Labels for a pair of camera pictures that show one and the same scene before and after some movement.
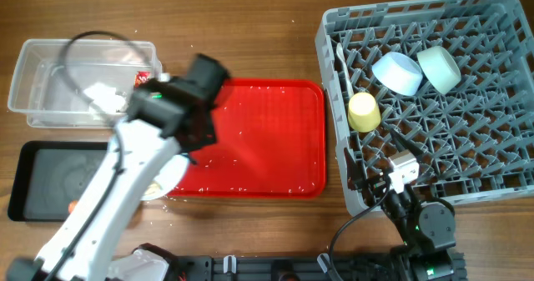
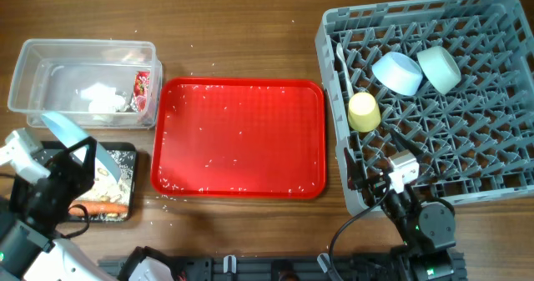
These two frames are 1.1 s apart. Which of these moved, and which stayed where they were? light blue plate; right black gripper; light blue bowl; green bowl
Moved: light blue plate
Stayed: green bowl; light blue bowl; right black gripper
